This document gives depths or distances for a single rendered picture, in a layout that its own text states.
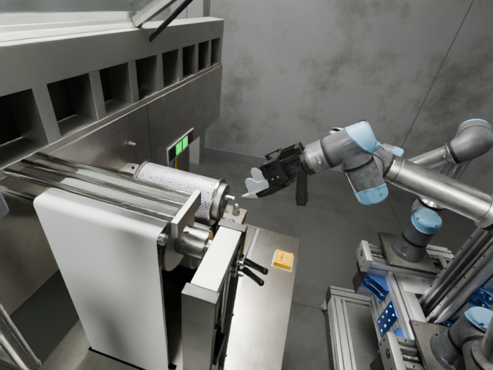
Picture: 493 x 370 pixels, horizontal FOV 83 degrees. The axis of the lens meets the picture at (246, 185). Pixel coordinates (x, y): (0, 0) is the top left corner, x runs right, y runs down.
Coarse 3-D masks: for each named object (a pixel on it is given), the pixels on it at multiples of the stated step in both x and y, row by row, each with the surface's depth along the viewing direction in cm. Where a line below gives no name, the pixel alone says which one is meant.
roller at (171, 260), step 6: (192, 222) 64; (168, 228) 52; (168, 234) 52; (168, 240) 52; (174, 240) 55; (162, 246) 52; (168, 246) 53; (162, 252) 52; (168, 252) 54; (174, 252) 57; (162, 258) 53; (168, 258) 55; (174, 258) 58; (180, 258) 62; (162, 264) 54; (168, 264) 55; (174, 264) 59; (168, 270) 56
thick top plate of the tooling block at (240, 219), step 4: (228, 208) 116; (240, 208) 117; (224, 212) 114; (228, 212) 114; (240, 212) 115; (244, 212) 115; (224, 216) 112; (228, 216) 112; (232, 216) 112; (236, 216) 112; (240, 216) 113; (244, 216) 114; (236, 220) 110; (240, 220) 111; (244, 220) 117
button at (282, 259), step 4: (276, 252) 114; (280, 252) 114; (284, 252) 114; (276, 256) 111; (280, 256) 112; (284, 256) 112; (288, 256) 112; (292, 256) 112; (276, 260) 110; (280, 260) 110; (284, 260) 110; (288, 260) 111; (276, 264) 110; (280, 264) 109; (284, 264) 109; (288, 264) 109; (284, 268) 110; (288, 268) 109
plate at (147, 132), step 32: (160, 96) 98; (192, 96) 123; (96, 128) 72; (128, 128) 84; (160, 128) 103; (96, 160) 74; (128, 160) 88; (160, 160) 109; (32, 192) 58; (0, 224) 53; (32, 224) 60; (0, 256) 55; (32, 256) 62; (0, 288) 56; (32, 288) 64
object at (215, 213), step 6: (222, 186) 80; (228, 186) 84; (216, 192) 79; (222, 192) 79; (228, 192) 86; (216, 198) 78; (216, 204) 78; (216, 210) 78; (216, 216) 79; (222, 216) 87
